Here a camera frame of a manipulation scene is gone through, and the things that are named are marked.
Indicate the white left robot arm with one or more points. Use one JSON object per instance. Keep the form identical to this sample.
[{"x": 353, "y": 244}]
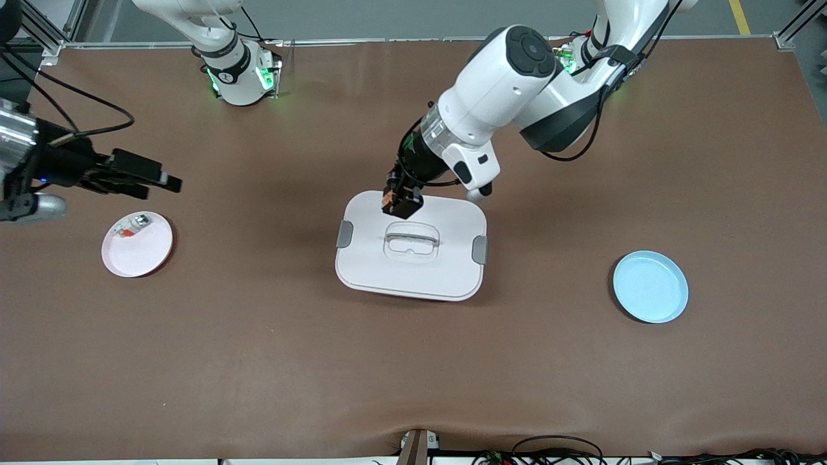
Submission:
[{"x": 497, "y": 90}]

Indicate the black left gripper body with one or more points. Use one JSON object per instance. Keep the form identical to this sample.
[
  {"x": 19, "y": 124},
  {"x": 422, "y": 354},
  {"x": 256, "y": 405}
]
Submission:
[{"x": 423, "y": 162}]

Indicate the brown camera mount bracket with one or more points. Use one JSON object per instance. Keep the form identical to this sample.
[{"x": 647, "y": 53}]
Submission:
[{"x": 417, "y": 449}]

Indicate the white lidded storage box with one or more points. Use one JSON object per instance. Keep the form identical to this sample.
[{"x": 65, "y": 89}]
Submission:
[{"x": 413, "y": 271}]

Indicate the light blue round plate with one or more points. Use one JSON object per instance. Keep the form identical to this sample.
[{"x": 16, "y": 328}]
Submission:
[{"x": 649, "y": 287}]

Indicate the orange and black switch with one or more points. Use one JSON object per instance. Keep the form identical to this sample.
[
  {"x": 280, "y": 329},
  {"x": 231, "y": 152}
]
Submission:
[{"x": 387, "y": 201}]

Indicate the aluminium frame profile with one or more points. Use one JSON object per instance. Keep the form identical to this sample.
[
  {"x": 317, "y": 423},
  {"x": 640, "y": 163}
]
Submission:
[
  {"x": 45, "y": 32},
  {"x": 791, "y": 32}
]

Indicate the pink round plate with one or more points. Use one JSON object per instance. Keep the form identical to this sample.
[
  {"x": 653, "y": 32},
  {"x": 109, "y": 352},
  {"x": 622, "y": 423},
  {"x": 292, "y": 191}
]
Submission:
[{"x": 139, "y": 255}]

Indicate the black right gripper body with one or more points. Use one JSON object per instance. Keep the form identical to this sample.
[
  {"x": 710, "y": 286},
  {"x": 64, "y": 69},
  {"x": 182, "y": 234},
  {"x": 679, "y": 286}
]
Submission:
[{"x": 62, "y": 165}]

